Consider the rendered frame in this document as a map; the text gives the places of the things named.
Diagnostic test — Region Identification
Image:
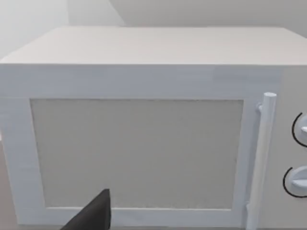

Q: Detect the microwave oven door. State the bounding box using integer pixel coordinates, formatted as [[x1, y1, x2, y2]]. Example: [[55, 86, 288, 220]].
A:
[[0, 63, 283, 228]]

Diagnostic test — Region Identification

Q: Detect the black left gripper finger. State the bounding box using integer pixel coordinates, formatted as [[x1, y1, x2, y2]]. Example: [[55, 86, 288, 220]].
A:
[[60, 188, 111, 230]]

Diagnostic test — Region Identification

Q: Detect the white microwave door handle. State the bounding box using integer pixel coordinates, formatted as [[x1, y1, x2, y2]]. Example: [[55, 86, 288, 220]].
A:
[[245, 92, 277, 230]]

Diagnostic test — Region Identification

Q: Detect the white microwave knob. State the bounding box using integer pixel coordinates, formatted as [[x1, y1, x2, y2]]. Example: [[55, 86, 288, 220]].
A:
[[292, 112, 307, 147], [283, 166, 307, 198]]

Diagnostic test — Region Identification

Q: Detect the pale microwave oven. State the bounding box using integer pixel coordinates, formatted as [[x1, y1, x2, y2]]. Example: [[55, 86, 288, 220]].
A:
[[0, 26, 307, 230]]

